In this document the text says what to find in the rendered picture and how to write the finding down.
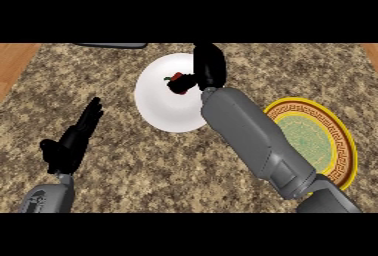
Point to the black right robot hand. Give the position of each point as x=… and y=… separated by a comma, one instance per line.
x=208, y=66

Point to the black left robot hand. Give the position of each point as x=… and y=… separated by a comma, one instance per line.
x=73, y=140

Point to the red bell pepper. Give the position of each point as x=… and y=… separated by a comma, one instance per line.
x=174, y=77

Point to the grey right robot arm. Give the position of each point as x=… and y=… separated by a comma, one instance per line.
x=259, y=143

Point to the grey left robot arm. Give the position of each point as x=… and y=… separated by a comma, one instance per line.
x=48, y=196

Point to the white plate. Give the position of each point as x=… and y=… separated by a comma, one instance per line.
x=163, y=106

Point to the yellow patterned plate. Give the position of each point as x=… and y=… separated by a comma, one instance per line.
x=314, y=140

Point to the dark grey flat object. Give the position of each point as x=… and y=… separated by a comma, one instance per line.
x=112, y=45

